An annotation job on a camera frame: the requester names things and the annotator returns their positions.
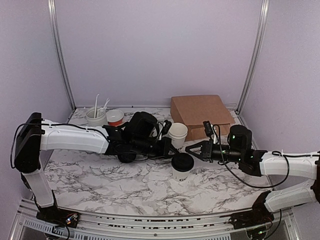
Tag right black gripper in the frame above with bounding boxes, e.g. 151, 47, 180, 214
185, 139, 244, 163

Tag black plastic cup lid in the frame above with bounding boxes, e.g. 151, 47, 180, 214
171, 152, 195, 172

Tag white paper coffee cup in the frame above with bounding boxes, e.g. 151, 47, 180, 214
172, 167, 192, 183

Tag brown paper bag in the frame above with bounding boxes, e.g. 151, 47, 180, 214
170, 95, 235, 142

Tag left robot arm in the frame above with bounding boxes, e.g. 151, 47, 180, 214
10, 111, 179, 223

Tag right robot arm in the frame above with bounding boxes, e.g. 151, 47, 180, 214
185, 121, 320, 224

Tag stacked white paper cups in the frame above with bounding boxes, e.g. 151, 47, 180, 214
168, 122, 188, 150

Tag orange white bowl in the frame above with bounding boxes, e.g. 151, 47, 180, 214
106, 109, 124, 126

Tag white utensil holder cup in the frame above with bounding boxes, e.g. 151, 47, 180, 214
85, 107, 108, 127

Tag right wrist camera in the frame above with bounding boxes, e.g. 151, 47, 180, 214
203, 120, 219, 144

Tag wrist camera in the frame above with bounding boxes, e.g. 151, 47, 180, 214
161, 120, 172, 137
203, 120, 219, 144

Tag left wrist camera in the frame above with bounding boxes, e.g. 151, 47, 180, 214
161, 120, 172, 137

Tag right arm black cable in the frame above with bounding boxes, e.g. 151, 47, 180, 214
212, 124, 318, 189

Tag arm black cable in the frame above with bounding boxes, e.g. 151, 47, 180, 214
212, 124, 318, 189
9, 119, 166, 169

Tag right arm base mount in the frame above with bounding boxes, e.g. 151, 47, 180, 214
228, 190, 275, 230

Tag aluminium front rail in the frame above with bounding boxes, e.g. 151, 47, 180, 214
9, 199, 301, 240

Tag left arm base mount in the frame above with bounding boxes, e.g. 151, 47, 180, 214
34, 199, 80, 228

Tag right aluminium frame post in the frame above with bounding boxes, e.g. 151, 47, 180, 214
236, 0, 270, 115

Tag aluminium frame post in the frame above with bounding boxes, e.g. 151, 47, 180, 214
47, 0, 77, 112
236, 0, 270, 115

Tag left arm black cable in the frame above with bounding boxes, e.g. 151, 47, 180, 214
9, 119, 166, 169

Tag left aluminium frame post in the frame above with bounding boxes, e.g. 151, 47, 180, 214
47, 0, 77, 112

